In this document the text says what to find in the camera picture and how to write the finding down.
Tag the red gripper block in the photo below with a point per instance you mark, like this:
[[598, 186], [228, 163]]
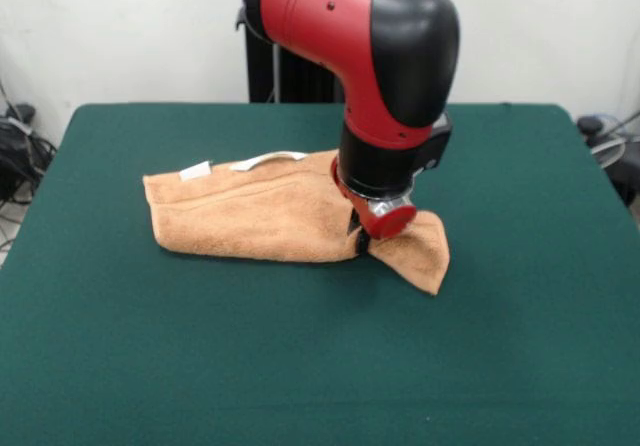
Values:
[[390, 223]]

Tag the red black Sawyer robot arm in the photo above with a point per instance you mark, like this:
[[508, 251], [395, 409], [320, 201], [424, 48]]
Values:
[[350, 41]]

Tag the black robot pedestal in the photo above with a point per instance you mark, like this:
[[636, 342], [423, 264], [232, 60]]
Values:
[[300, 81]]

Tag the dark green table cloth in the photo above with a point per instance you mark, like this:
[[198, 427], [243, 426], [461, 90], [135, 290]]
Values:
[[150, 341]]

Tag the tan terry towel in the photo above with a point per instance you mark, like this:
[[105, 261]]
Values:
[[250, 216]]

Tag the black round floor foot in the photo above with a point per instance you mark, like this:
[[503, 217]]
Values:
[[591, 125]]

